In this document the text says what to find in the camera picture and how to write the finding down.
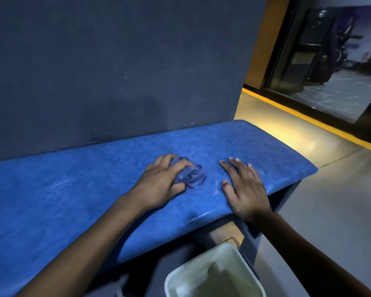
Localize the white plastic storage box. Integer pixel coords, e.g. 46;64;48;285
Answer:
164;243;265;297

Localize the blue padded bench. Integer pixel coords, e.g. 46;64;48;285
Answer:
0;119;318;288

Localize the person's right forearm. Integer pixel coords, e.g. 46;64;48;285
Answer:
250;210;371;297

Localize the person's left forearm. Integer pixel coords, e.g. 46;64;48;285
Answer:
15;194;150;297

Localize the black framed glass door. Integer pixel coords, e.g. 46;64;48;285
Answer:
263;0;371;143

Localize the person's right hand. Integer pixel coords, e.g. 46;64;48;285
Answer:
218;157;273;225

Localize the blue cleaning cloth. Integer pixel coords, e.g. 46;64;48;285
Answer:
170;157;207;191

